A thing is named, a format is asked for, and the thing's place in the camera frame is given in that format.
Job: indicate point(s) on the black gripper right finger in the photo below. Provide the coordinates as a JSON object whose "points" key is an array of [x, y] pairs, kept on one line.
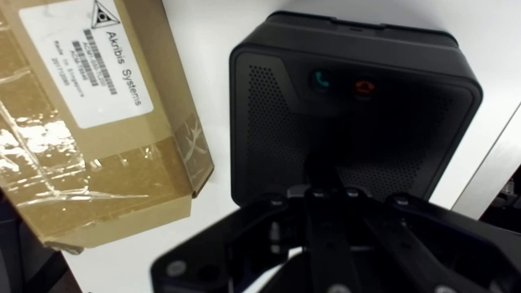
{"points": [[406, 244]]}

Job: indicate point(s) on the black speakerphone device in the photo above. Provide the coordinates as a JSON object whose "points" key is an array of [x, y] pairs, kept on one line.
{"points": [[385, 104]]}

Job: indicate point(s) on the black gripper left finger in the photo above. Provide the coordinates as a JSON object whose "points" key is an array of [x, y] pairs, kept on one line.
{"points": [[277, 229]]}

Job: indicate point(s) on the brown cardboard box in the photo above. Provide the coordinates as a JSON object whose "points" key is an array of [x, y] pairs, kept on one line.
{"points": [[100, 136]]}

